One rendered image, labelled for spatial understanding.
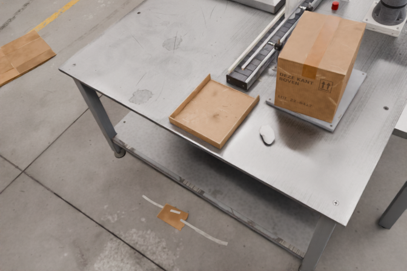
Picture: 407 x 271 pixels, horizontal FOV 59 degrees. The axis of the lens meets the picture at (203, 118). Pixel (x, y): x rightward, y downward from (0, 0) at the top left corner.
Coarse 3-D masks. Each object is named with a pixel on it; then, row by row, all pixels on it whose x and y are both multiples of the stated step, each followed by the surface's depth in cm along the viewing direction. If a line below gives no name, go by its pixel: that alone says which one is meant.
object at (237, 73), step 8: (312, 0) 187; (296, 16) 180; (288, 24) 177; (272, 32) 174; (280, 32) 174; (264, 40) 171; (272, 40) 171; (256, 48) 168; (264, 48) 168; (272, 48) 167; (248, 56) 165; (256, 56) 165; (264, 56) 164; (240, 64) 163; (256, 64) 162; (232, 72) 160; (240, 72) 160; (248, 72) 159; (240, 80) 156
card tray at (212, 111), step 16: (208, 80) 165; (192, 96) 158; (208, 96) 159; (224, 96) 158; (240, 96) 157; (176, 112) 152; (192, 112) 154; (208, 112) 153; (224, 112) 152; (240, 112) 151; (192, 128) 144; (208, 128) 148; (224, 128) 147; (224, 144) 142
